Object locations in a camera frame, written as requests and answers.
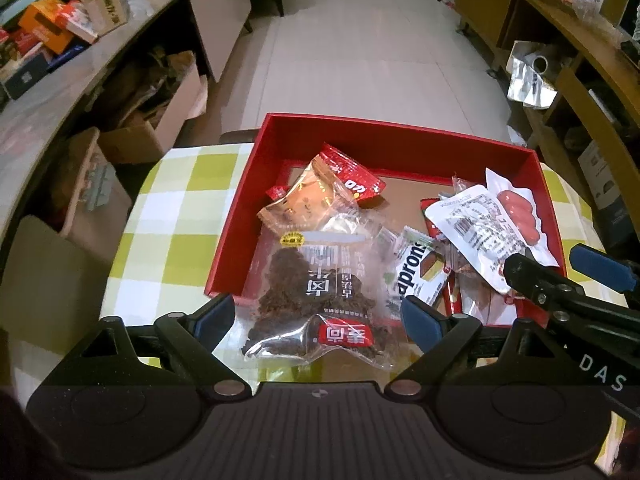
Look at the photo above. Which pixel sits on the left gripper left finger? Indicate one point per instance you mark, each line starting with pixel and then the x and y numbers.
pixel 190 341

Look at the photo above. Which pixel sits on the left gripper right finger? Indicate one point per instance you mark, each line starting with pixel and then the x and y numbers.
pixel 442 339

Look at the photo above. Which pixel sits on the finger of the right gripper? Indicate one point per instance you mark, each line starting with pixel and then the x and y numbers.
pixel 566 301
pixel 622 276

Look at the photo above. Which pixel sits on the red green snack packet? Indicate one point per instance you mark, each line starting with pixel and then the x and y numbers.
pixel 451 292

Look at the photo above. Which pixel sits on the Kaprons wafer packet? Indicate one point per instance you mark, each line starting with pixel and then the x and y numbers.
pixel 415 268

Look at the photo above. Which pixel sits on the white silver snack packet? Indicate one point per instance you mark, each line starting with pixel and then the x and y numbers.
pixel 481 230

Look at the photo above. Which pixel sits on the dark jerky clear bag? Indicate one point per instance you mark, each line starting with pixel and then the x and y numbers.
pixel 313 292

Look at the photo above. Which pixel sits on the red Trolli gummy bag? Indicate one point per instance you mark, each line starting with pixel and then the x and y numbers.
pixel 350 174

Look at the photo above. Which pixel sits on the brown gold biscuit packet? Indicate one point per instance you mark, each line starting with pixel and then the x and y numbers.
pixel 281 218

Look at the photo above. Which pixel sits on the waffle cookies clear bag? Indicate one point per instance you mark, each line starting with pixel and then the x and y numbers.
pixel 480 299

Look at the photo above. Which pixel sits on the sausage pack white wrapper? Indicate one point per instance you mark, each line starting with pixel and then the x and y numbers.
pixel 521 207

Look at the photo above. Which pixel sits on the green checkered tablecloth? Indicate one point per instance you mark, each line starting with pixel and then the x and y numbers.
pixel 169 243

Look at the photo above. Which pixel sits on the red cardboard box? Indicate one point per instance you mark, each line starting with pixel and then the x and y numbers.
pixel 415 163

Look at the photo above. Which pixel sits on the beige chair back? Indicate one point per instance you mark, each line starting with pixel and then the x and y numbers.
pixel 51 294

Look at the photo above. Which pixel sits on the open cardboard box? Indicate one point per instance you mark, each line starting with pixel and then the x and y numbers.
pixel 156 111

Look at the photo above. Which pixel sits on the wooden shelf unit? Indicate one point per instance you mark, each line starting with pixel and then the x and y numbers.
pixel 598 89

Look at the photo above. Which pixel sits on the white printed carton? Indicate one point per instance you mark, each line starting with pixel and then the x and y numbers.
pixel 106 15

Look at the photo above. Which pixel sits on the long grey side counter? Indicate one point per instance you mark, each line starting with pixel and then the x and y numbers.
pixel 29 124

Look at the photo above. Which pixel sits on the orange carton box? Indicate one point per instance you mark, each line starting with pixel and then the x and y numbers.
pixel 39 19

